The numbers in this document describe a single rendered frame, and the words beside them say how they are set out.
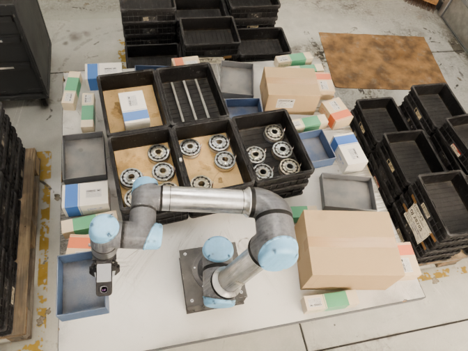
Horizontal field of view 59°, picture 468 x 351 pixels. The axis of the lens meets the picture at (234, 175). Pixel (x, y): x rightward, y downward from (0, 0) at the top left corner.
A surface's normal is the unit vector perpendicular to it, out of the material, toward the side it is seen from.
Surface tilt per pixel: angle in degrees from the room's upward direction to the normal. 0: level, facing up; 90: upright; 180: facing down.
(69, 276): 1
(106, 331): 0
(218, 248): 9
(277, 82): 0
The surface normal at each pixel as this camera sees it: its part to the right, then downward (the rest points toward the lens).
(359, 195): 0.11, -0.54
